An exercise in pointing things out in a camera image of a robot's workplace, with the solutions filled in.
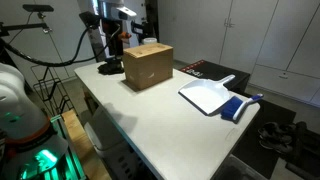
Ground white wall cabinets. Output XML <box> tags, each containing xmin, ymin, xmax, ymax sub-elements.
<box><xmin>156</xmin><ymin>0</ymin><xmax>320</xmax><ymax>109</ymax></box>

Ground black treadmill with red marks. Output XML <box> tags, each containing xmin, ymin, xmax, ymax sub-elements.
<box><xmin>179</xmin><ymin>59</ymin><xmax>251</xmax><ymax>98</ymax></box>

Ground green-lit aluminium base frame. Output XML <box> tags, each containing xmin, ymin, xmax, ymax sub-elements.
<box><xmin>13</xmin><ymin>114</ymin><xmax>88</xmax><ymax>180</ymax></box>

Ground orange cordless drill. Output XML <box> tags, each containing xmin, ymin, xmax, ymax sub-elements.
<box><xmin>120</xmin><ymin>31</ymin><xmax>133</xmax><ymax>40</ymax></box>

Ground blue hand brush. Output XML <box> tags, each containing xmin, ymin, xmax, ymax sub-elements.
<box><xmin>220</xmin><ymin>93</ymin><xmax>265</xmax><ymax>122</ymax></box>

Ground black bar camera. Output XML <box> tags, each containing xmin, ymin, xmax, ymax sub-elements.
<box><xmin>22</xmin><ymin>3</ymin><xmax>55</xmax><ymax>14</ymax></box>

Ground white laundry basket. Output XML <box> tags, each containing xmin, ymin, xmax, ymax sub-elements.
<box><xmin>83</xmin><ymin>105</ymin><xmax>143</xmax><ymax>180</ymax></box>

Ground white plastic dustpan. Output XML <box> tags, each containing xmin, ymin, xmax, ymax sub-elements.
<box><xmin>177</xmin><ymin>74</ymin><xmax>236</xmax><ymax>116</ymax></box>

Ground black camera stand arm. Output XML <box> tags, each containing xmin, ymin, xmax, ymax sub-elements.
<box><xmin>0</xmin><ymin>21</ymin><xmax>54</xmax><ymax>38</ymax></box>

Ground thick black cable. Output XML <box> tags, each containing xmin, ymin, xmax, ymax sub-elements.
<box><xmin>0</xmin><ymin>11</ymin><xmax>122</xmax><ymax>68</ymax></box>

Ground white wipes canister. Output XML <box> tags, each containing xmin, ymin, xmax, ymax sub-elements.
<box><xmin>142</xmin><ymin>37</ymin><xmax>159</xmax><ymax>46</ymax></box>

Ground dark sneaker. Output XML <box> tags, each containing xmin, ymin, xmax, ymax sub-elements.
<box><xmin>259</xmin><ymin>133</ymin><xmax>295</xmax><ymax>155</ymax></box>
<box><xmin>257</xmin><ymin>121</ymin><xmax>280</xmax><ymax>140</ymax></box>

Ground wooden base board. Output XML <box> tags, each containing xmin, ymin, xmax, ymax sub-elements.
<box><xmin>61</xmin><ymin>109</ymin><xmax>113</xmax><ymax>180</ymax></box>

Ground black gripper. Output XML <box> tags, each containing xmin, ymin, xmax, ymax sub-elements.
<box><xmin>103</xmin><ymin>19</ymin><xmax>123</xmax><ymax>60</ymax></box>

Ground black crumpled cloth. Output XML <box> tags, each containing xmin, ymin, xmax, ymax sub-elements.
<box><xmin>97</xmin><ymin>59</ymin><xmax>125</xmax><ymax>75</ymax></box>

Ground brown cardboard box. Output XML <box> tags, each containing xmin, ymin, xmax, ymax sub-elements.
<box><xmin>122</xmin><ymin>42</ymin><xmax>175</xmax><ymax>91</ymax></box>

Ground black wire rack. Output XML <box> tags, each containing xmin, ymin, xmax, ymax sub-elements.
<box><xmin>30</xmin><ymin>63</ymin><xmax>76</xmax><ymax>118</ymax></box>

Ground clear plastic storage bin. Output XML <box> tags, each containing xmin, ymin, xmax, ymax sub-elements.
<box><xmin>212</xmin><ymin>154</ymin><xmax>269</xmax><ymax>180</ymax></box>

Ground black floor mat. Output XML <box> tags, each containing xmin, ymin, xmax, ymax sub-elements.
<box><xmin>232</xmin><ymin>97</ymin><xmax>298</xmax><ymax>180</ymax></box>

